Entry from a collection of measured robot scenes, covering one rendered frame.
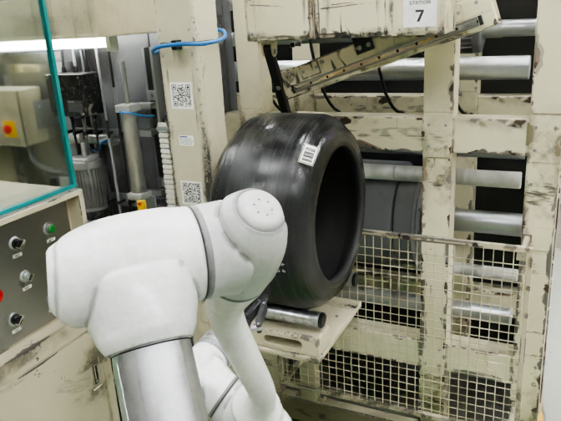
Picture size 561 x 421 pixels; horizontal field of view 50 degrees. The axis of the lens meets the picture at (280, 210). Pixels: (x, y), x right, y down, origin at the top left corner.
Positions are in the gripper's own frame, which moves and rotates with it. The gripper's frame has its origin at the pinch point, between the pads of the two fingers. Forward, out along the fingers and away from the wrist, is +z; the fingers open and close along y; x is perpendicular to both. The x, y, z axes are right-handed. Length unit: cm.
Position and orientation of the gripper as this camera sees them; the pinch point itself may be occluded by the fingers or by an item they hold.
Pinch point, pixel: (261, 295)
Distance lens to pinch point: 157.7
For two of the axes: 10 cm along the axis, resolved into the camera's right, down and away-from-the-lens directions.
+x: 1.2, 9.0, 4.2
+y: -9.0, -0.8, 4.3
